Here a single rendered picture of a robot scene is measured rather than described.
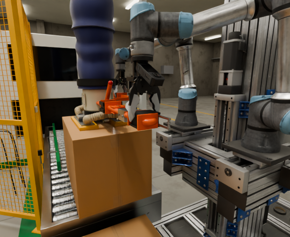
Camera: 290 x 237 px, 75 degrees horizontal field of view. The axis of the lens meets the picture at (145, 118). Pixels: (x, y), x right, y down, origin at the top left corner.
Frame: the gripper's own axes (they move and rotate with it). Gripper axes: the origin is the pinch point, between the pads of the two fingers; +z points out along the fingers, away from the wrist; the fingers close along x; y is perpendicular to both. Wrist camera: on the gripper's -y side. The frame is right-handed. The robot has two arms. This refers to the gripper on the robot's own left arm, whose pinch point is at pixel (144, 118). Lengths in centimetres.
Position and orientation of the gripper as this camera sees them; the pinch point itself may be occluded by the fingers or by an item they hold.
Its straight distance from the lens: 63.4
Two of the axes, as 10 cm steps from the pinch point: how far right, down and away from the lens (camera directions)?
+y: -4.8, -1.8, 8.6
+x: -8.8, 0.9, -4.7
